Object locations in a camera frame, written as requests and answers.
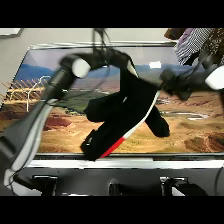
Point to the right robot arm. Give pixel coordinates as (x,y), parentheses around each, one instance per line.
(213,80)

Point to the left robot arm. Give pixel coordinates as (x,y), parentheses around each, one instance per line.
(55,85)

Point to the brown clothes hanger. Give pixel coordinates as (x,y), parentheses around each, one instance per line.
(23,89)
(16,99)

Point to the dark brown garment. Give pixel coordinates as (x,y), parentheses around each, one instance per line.
(173,33)

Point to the checked shirt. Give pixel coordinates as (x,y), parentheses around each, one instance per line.
(191,45)

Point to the dark patterned garment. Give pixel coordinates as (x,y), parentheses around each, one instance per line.
(218,40)

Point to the silver frame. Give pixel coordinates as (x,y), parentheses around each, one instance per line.
(133,164)

